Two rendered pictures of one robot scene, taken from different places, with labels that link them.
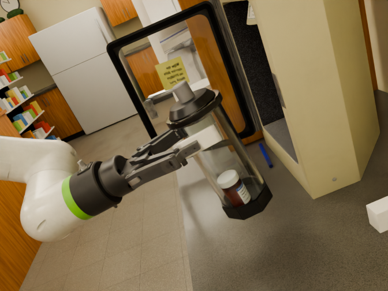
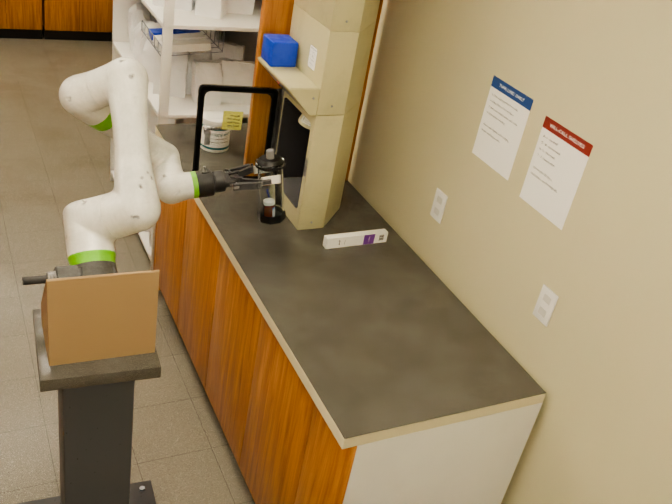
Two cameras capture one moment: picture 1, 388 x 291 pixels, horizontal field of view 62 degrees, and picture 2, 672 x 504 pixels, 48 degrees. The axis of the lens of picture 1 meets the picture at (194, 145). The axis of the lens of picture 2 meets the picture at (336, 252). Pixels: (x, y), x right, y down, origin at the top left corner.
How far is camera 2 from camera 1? 2.19 m
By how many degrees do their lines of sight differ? 31
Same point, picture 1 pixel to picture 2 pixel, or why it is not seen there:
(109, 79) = not seen: outside the picture
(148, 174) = (245, 186)
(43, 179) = (175, 167)
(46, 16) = not seen: outside the picture
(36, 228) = (173, 193)
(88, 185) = (209, 180)
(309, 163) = (303, 209)
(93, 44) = not seen: outside the picture
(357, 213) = (318, 240)
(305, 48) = (325, 153)
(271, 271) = (274, 252)
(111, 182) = (220, 183)
